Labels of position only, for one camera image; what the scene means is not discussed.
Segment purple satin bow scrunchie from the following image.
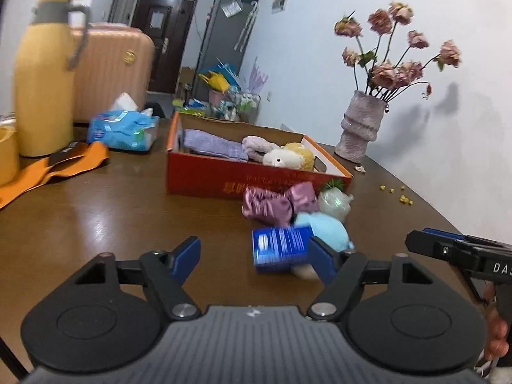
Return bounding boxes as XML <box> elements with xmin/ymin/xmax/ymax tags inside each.
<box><xmin>241</xmin><ymin>181</ymin><xmax>319</xmax><ymax>227</ymax></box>

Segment light blue plush toy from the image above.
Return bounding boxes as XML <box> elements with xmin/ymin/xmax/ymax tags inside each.
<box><xmin>294</xmin><ymin>212</ymin><xmax>356</xmax><ymax>252</ymax></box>

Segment scattered yellow crumbs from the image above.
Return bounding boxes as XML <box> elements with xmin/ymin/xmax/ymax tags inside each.
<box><xmin>378</xmin><ymin>183</ymin><xmax>414</xmax><ymax>204</ymax></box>

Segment dark brown entrance door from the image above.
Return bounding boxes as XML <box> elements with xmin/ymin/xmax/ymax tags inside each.
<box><xmin>132</xmin><ymin>0</ymin><xmax>199</xmax><ymax>94</ymax></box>

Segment grey refrigerator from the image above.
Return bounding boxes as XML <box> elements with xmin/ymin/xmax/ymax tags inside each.
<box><xmin>193</xmin><ymin>0</ymin><xmax>259</xmax><ymax>92</ymax></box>

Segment wire rack with items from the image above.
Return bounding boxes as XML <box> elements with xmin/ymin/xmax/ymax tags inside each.
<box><xmin>208</xmin><ymin>88</ymin><xmax>260</xmax><ymax>123</ymax></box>

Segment purple drawstring pouch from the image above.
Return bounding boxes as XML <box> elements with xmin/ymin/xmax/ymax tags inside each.
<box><xmin>182</xmin><ymin>129</ymin><xmax>251</xmax><ymax>163</ymax></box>

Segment blue tissue pack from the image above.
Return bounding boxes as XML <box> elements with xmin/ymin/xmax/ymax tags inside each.
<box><xmin>87</xmin><ymin>92</ymin><xmax>161</xmax><ymax>153</ymax></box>

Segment hanging folded umbrella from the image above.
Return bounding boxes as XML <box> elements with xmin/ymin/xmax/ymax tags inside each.
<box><xmin>234</xmin><ymin>2</ymin><xmax>259</xmax><ymax>51</ymax></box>

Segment red cardboard box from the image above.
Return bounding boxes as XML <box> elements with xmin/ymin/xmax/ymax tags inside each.
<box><xmin>166</xmin><ymin>111</ymin><xmax>353</xmax><ymax>201</ymax></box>

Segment white and yellow sheep plush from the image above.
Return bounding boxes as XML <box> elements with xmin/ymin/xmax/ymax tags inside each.
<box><xmin>262</xmin><ymin>142</ymin><xmax>316</xmax><ymax>172</ymax></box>

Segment orange cloth strap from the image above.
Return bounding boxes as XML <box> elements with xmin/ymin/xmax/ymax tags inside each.
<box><xmin>0</xmin><ymin>141</ymin><xmax>110</xmax><ymax>209</ymax></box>

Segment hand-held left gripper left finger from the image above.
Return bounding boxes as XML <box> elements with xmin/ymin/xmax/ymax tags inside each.
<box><xmin>70</xmin><ymin>236</ymin><xmax>202</xmax><ymax>321</ymax></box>

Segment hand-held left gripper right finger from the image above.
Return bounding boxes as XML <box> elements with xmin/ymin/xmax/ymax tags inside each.
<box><xmin>306</xmin><ymin>236</ymin><xmax>435</xmax><ymax>323</ymax></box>

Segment grey ribbed vase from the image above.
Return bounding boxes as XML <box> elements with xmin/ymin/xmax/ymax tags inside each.
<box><xmin>334</xmin><ymin>90</ymin><xmax>389</xmax><ymax>164</ymax></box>

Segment blue packet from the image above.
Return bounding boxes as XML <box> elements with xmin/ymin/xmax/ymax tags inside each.
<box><xmin>252</xmin><ymin>226</ymin><xmax>313</xmax><ymax>275</ymax></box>

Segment peach suitcase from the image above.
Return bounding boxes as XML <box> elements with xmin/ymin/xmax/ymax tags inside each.
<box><xmin>70</xmin><ymin>23</ymin><xmax>156</xmax><ymax>123</ymax></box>

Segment yellow thermos jug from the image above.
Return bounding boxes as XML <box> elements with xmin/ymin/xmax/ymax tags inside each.
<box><xmin>14</xmin><ymin>0</ymin><xmax>92</xmax><ymax>157</ymax></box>

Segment yellow mug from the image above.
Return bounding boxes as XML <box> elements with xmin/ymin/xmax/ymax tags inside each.
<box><xmin>0</xmin><ymin>125</ymin><xmax>20</xmax><ymax>187</ymax></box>

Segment yellow and blue bags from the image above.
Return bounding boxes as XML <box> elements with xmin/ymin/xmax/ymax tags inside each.
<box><xmin>198</xmin><ymin>62</ymin><xmax>243</xmax><ymax>92</ymax></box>

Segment white and green wrapped toy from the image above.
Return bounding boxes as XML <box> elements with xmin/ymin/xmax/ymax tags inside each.
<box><xmin>318</xmin><ymin>179</ymin><xmax>355</xmax><ymax>221</ymax></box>

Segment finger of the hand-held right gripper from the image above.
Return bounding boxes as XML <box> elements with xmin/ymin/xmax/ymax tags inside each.
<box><xmin>405</xmin><ymin>228</ymin><xmax>475</xmax><ymax>265</ymax></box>

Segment dried pink roses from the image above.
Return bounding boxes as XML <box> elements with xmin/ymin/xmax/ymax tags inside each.
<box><xmin>334</xmin><ymin>1</ymin><xmax>462</xmax><ymax>102</ymax></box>

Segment purple wall decal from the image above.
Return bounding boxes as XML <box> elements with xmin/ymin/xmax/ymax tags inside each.
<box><xmin>248</xmin><ymin>58</ymin><xmax>268</xmax><ymax>92</ymax></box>

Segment person's right hand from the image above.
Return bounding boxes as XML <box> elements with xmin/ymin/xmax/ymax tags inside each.
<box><xmin>482</xmin><ymin>283</ymin><xmax>509</xmax><ymax>363</ymax></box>

